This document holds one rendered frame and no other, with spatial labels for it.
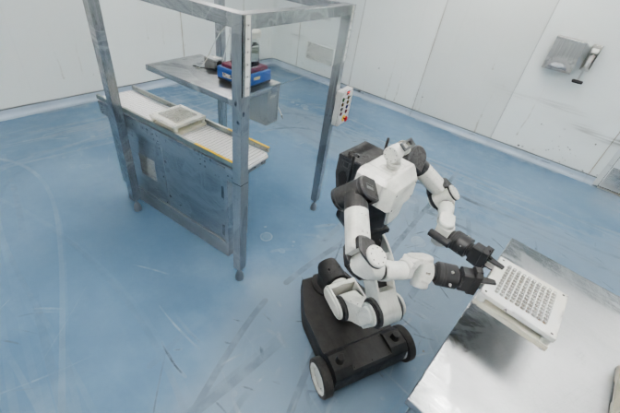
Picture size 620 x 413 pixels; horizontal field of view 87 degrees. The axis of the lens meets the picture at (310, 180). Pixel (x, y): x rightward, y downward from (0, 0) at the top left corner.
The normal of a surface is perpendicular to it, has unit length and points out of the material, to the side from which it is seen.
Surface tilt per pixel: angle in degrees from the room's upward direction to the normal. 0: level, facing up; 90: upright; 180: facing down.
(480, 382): 0
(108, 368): 0
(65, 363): 0
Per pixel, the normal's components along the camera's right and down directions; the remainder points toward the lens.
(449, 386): 0.13, -0.81
